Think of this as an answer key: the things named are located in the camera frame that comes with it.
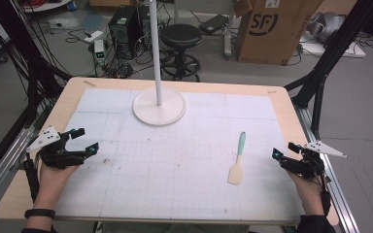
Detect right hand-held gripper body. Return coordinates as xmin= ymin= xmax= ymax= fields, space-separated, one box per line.
xmin=279 ymin=140 xmax=348 ymax=179

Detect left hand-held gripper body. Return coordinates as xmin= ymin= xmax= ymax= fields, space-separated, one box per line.
xmin=25 ymin=125 xmax=92 ymax=171

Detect teal handled spatula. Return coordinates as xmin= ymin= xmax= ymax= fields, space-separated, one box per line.
xmin=227 ymin=131 xmax=247 ymax=186

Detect person's right hand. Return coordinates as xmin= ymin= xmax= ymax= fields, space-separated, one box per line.
xmin=286 ymin=170 xmax=325 ymax=216

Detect person's left hand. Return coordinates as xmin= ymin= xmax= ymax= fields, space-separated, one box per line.
xmin=33 ymin=162 xmax=82 ymax=212

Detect black wristband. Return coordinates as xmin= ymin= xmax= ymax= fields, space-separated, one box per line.
xmin=23 ymin=208 xmax=56 ymax=220

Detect white lamp stand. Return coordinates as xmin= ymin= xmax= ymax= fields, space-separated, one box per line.
xmin=132 ymin=0 xmax=187 ymax=127

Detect white device with green display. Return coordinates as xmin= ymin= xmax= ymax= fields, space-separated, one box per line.
xmin=93 ymin=39 xmax=107 ymax=67

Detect white grid mat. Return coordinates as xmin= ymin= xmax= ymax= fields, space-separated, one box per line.
xmin=54 ymin=87 xmax=305 ymax=223

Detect white power strip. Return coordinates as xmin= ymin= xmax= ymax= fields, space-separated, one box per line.
xmin=83 ymin=29 xmax=105 ymax=44

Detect white flat board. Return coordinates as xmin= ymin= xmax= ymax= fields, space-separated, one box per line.
xmin=299 ymin=32 xmax=367 ymax=59

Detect black computer tower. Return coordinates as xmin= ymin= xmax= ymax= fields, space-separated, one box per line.
xmin=108 ymin=4 xmax=152 ymax=61

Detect brown cardboard box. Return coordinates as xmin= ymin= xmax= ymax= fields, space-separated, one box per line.
xmin=234 ymin=0 xmax=324 ymax=66

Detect grey plastic cover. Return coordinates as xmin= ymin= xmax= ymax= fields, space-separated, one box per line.
xmin=305 ymin=11 xmax=346 ymax=45

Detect white stand leg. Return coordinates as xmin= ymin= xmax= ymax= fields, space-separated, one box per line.
xmin=222 ymin=0 xmax=235 ymax=60

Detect black round stool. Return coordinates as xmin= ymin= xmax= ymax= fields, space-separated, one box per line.
xmin=159 ymin=23 xmax=204 ymax=83

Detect black flat laptop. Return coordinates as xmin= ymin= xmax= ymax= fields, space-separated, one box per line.
xmin=199 ymin=13 xmax=229 ymax=36

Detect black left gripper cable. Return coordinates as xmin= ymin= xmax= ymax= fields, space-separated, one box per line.
xmin=22 ymin=152 xmax=41 ymax=204

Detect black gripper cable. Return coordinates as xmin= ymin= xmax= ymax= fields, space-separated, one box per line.
xmin=317 ymin=173 xmax=333 ymax=217
xmin=22 ymin=152 xmax=41 ymax=204

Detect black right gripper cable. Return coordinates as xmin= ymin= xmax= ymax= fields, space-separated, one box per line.
xmin=317 ymin=173 xmax=333 ymax=217

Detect aluminium rail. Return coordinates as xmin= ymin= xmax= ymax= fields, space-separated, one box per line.
xmin=292 ymin=105 xmax=361 ymax=233
xmin=0 ymin=106 xmax=51 ymax=215

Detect bundle of floor cables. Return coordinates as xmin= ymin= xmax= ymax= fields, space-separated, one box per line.
xmin=65 ymin=27 xmax=163 ymax=80

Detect black metal frame stand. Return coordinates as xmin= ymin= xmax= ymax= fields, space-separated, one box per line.
xmin=284 ymin=0 xmax=373 ymax=141
xmin=0 ymin=0 xmax=72 ymax=187

